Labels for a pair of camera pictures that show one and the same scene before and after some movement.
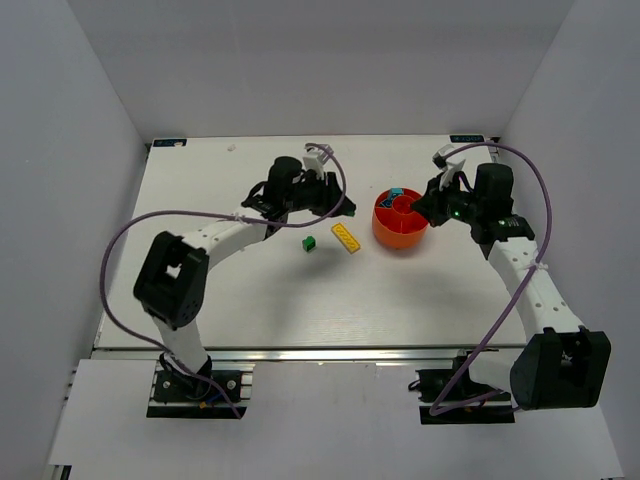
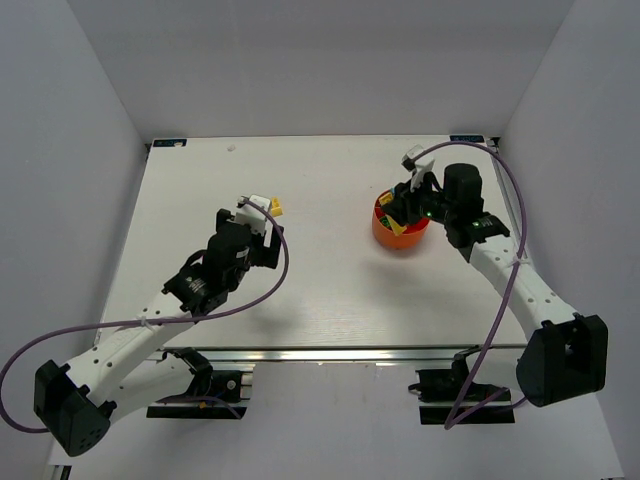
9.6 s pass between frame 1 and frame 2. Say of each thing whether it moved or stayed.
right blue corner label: stayed
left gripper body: moved
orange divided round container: stayed
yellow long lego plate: moved
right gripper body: moved
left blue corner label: stayed
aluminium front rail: stayed
